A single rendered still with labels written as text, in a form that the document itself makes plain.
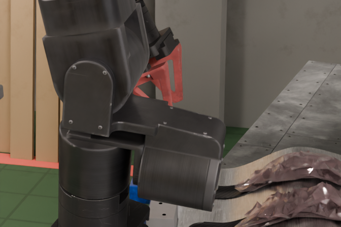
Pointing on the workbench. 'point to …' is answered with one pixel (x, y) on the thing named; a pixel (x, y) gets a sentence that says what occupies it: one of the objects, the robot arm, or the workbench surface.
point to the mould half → (235, 174)
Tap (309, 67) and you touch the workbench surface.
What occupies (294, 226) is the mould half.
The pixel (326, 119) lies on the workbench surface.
